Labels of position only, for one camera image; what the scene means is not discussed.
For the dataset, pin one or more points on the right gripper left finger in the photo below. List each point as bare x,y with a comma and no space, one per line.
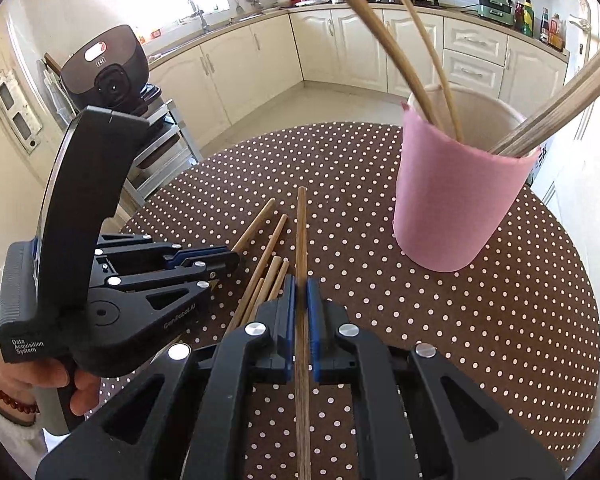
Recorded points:
183,418

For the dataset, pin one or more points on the door lock strike plate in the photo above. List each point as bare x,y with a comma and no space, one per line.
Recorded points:
18,113

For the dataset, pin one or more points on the brown polka dot tablecloth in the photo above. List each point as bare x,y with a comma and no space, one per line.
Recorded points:
521,320

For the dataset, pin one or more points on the kitchen faucet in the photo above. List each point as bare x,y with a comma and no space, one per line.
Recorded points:
199,13

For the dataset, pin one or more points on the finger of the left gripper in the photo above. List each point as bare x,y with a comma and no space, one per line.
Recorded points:
159,289
130,254

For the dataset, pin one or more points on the person's left hand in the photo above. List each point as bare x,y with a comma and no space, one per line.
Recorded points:
17,380

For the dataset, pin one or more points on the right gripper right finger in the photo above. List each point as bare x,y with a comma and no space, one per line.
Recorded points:
416,415

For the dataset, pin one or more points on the lower kitchen cabinets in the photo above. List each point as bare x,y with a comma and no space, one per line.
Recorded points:
219,79

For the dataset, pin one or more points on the metal shelf rack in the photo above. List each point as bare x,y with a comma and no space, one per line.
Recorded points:
170,151

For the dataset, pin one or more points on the black rice cooker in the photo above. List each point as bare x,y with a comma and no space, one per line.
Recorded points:
110,71

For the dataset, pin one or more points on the green bottle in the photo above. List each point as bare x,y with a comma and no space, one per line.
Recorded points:
527,18

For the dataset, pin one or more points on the silver door handle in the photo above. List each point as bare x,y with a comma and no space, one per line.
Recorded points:
587,24

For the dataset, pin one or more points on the pink cylindrical utensil holder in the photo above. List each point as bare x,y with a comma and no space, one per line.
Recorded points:
451,196

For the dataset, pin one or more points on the green electric cooker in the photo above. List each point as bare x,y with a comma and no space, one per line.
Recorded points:
498,11

